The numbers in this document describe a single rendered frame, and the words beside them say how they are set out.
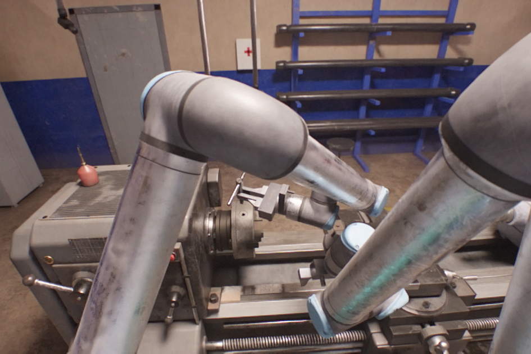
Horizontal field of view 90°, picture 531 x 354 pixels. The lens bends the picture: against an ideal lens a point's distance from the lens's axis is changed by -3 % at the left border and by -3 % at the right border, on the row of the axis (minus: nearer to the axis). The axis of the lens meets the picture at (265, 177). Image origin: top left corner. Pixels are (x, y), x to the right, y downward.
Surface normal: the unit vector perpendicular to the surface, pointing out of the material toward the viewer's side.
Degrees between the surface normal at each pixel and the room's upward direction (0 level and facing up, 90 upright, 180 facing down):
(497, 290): 36
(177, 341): 32
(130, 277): 74
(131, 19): 90
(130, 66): 90
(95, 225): 45
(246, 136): 81
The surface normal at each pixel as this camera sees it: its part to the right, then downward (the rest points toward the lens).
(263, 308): 0.01, -0.42
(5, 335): -0.03, -0.87
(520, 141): -0.68, 0.24
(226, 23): 0.05, 0.49
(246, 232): 0.03, -0.07
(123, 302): 0.33, 0.20
